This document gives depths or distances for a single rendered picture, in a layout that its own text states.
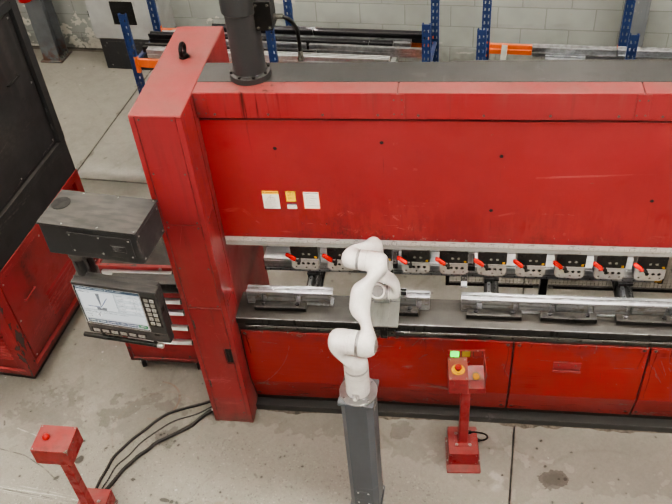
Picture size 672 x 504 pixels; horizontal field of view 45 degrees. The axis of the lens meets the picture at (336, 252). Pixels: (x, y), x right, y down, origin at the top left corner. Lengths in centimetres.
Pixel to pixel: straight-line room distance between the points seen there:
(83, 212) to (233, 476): 200
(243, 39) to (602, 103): 160
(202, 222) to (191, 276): 41
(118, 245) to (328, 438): 204
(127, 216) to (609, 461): 311
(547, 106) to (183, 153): 166
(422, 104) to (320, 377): 197
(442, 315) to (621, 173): 128
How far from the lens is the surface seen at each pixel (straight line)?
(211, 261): 426
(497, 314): 457
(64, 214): 392
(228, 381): 499
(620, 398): 505
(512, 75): 382
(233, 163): 407
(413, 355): 473
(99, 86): 897
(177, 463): 523
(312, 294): 461
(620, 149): 394
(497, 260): 432
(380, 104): 373
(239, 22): 373
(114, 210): 385
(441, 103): 371
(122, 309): 408
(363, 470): 451
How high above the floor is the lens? 423
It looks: 42 degrees down
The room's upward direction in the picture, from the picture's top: 6 degrees counter-clockwise
